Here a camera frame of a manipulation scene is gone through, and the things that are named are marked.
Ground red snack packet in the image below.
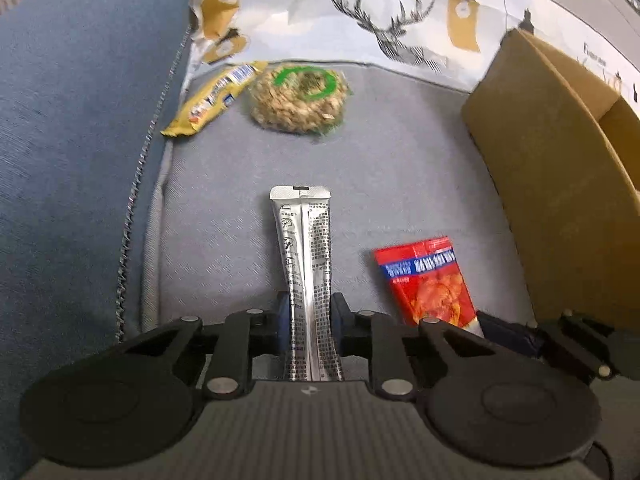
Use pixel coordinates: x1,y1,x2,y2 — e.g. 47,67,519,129
374,236,484,337

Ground silver foil snack bar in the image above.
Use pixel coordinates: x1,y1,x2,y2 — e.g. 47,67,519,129
269,185,344,382

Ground round seed cake green label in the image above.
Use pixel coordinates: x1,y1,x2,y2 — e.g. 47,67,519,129
250,64,352,136

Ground yellow candy bar wrapper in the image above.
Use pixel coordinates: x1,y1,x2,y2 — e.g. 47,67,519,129
162,61,268,138

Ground brown cardboard box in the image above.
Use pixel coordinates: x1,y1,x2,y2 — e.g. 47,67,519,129
462,29,639,332

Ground grey deer print sofa cover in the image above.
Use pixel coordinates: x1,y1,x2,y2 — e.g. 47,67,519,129
141,0,639,330

